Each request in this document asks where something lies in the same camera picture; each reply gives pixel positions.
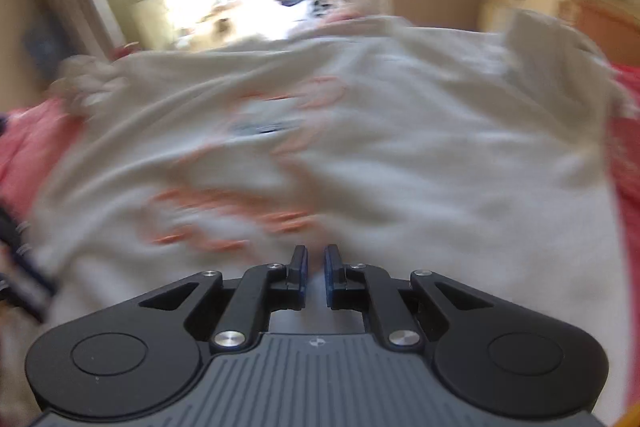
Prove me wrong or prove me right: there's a pink floral bed blanket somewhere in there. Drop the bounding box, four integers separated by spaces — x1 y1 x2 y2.
1 95 639 405

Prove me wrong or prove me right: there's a white sweatshirt orange bear outline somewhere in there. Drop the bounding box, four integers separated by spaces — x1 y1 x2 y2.
30 13 631 421

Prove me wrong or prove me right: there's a cream two-drawer nightstand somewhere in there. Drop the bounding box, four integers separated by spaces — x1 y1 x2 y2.
478 0 639 67

